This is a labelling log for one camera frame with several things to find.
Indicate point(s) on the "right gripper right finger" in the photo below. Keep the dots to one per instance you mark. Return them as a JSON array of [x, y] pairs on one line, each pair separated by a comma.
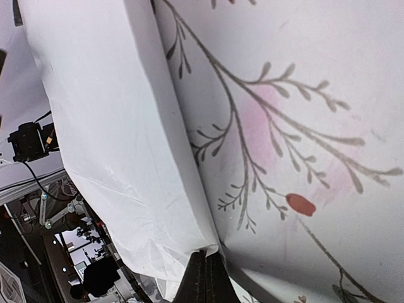
[[218, 287]]

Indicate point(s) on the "person in background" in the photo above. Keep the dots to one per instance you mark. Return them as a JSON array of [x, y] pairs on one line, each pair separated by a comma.
[[98, 278]]

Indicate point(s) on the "floral patterned tablecloth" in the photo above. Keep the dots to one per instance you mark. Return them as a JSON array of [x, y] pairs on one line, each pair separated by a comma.
[[294, 112]]

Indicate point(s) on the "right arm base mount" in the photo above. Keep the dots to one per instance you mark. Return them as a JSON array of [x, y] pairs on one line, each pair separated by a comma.
[[32, 141]]

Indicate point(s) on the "white wrapping paper sheet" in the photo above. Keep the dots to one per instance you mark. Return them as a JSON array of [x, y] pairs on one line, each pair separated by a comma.
[[120, 130]]

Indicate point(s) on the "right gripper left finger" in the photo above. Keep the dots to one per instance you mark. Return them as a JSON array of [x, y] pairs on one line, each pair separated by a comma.
[[193, 284]]

